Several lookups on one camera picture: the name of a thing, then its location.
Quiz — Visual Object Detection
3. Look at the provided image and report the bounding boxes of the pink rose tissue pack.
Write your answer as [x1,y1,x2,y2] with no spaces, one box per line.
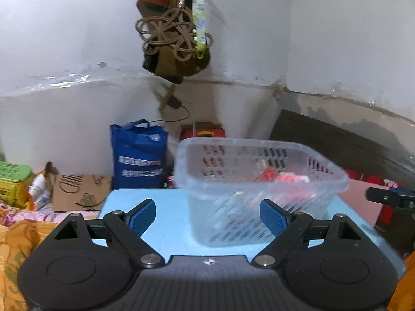
[276,171,310,183]

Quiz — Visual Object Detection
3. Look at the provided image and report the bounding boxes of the red cigarette pack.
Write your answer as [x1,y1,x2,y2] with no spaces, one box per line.
[255,167,279,182]

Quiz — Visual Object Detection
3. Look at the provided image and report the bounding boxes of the clear plastic laundry basket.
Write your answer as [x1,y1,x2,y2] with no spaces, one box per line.
[174,138,349,247]

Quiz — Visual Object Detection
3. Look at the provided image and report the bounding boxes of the pink blanket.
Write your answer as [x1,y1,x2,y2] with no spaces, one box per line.
[338,179,388,226]

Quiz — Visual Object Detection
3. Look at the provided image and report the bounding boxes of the light blue mat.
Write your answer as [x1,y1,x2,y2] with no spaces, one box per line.
[99,189,406,279]

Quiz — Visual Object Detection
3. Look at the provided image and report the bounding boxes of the red plaid pillow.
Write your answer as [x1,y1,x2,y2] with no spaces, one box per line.
[345,169,402,189]

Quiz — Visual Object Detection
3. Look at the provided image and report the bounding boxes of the brown paper bag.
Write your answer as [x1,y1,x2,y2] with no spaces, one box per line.
[44,161,112,213]

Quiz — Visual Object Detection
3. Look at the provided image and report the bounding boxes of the dark wooden headboard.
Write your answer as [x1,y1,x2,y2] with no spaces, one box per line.
[269,110,414,189]

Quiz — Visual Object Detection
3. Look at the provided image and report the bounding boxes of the blue tote bag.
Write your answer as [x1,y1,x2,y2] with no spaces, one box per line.
[110,119,168,189]

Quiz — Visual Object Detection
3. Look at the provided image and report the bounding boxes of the white snack packets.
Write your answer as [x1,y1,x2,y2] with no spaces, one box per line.
[28,174,50,211]

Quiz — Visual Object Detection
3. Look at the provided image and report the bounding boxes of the orange floral blanket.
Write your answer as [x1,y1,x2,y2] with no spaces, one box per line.
[0,200,98,311]

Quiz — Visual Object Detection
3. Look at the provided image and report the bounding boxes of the green tin box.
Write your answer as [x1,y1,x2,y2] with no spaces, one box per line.
[0,161,33,209]

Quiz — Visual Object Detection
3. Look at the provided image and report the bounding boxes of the red gift box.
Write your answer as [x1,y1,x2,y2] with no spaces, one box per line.
[179,122,226,141]

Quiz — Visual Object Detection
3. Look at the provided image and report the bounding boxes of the hanging olive bag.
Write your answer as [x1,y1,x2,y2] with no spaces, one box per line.
[135,2,214,84]

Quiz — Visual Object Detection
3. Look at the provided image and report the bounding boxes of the black charger with cable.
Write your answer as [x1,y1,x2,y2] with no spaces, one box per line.
[150,96,190,124]

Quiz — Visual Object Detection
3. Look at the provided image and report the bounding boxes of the coiled tan rope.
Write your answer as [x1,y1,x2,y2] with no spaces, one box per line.
[134,0,214,62]

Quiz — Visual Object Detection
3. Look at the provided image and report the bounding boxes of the yellow green lanyard strap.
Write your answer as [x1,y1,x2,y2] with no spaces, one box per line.
[191,0,208,60]

